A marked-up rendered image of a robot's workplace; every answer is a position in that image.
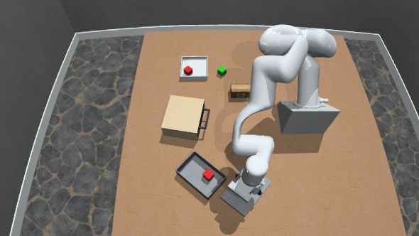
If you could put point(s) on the green block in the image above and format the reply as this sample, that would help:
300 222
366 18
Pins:
222 71

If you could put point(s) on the brown cardboard box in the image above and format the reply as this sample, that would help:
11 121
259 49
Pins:
240 89

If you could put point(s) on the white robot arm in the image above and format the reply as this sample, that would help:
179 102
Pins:
299 52

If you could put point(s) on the red block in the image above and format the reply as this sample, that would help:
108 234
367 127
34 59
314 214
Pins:
188 71
208 175

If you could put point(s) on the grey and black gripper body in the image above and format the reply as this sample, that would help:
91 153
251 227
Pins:
256 189

